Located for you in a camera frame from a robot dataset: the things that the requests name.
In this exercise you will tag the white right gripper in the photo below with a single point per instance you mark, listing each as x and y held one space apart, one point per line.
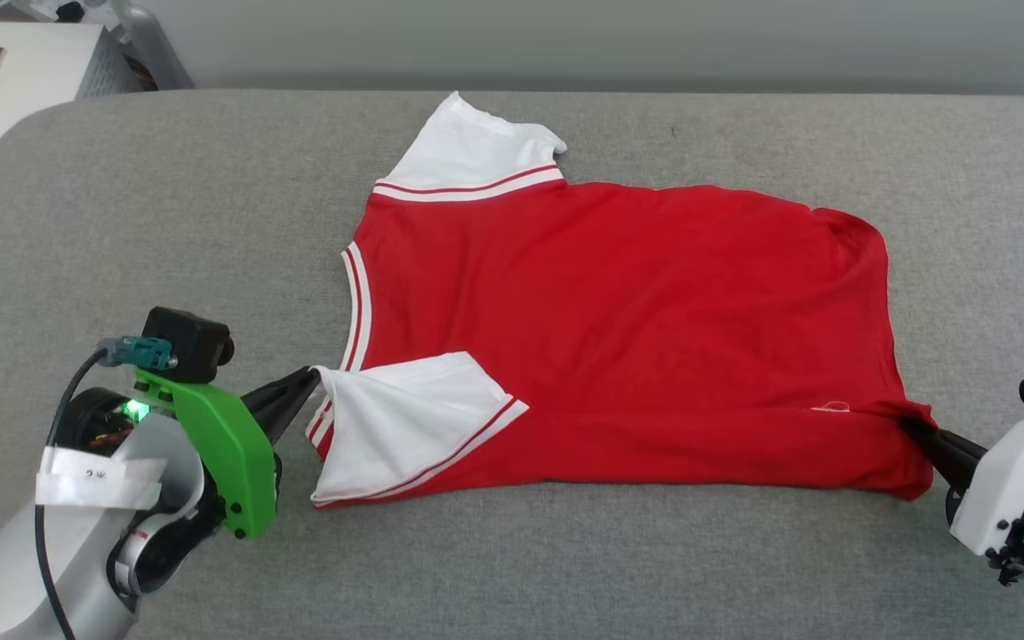
996 498

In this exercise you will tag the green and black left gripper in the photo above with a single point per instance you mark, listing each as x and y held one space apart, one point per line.
228 444

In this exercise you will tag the red and white jersey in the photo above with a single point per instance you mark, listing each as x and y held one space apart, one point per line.
619 311

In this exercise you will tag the white paper tape label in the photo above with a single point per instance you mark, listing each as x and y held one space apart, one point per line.
99 476

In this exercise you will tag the white equipment box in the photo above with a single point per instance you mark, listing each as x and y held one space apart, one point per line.
32 107

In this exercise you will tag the white partition panel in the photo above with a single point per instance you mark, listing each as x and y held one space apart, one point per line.
565 44

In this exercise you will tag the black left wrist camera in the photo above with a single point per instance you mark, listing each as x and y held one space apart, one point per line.
188 342

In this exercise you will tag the teal left camera connector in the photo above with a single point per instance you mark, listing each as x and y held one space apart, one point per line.
143 351

